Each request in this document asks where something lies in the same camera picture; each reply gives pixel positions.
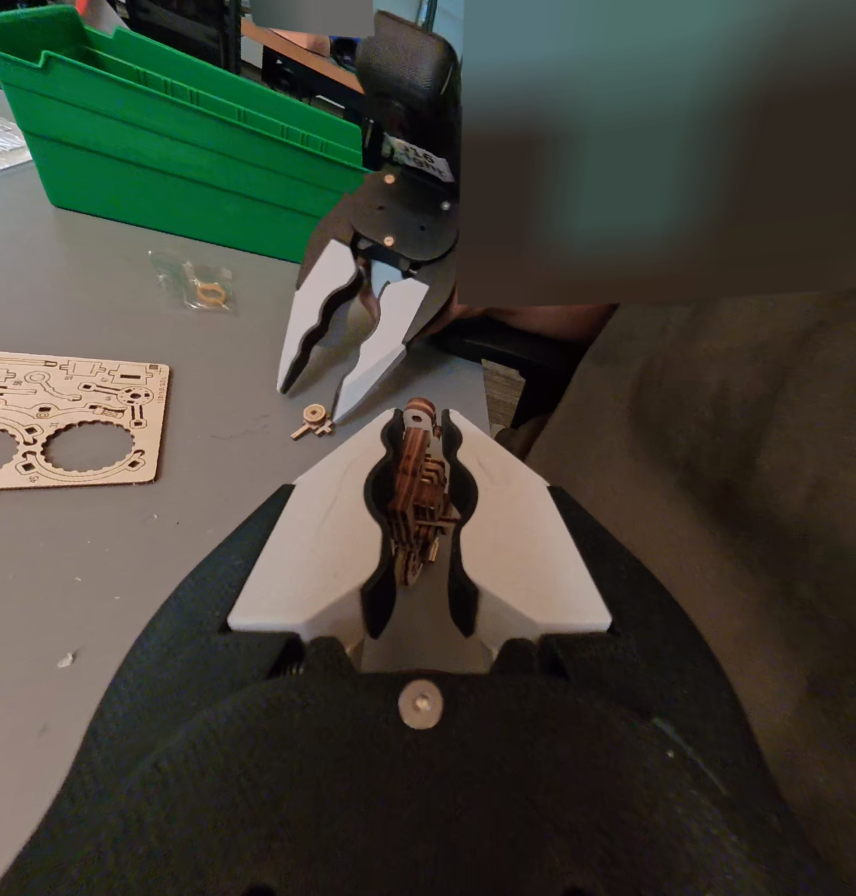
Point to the person's trouser leg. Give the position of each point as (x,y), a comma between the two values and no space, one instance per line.
(714,560)

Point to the green plastic bin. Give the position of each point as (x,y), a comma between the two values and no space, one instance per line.
(155,182)

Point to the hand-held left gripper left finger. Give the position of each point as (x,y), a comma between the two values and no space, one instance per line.
(316,553)

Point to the clear plastic bag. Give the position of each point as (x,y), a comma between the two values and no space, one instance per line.
(169,269)

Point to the wooden background table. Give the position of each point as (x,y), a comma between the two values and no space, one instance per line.
(295,52)

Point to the assembled wooden puzzle model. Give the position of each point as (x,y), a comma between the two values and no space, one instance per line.
(417,490)

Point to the wooden sheet with gear holes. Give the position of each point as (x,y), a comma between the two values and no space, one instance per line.
(151,455)

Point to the small wooden disc part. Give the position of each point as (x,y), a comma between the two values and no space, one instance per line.
(314,418)

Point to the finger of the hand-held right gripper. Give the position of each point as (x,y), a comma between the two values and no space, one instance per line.
(393,329)
(316,287)

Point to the black metal frame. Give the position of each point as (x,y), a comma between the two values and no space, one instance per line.
(512,350)

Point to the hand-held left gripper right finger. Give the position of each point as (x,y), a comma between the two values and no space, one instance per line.
(533,553)

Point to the tan rubber band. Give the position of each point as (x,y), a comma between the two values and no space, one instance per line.
(196,294)

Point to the grey desk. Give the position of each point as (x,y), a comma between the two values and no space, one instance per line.
(120,560)

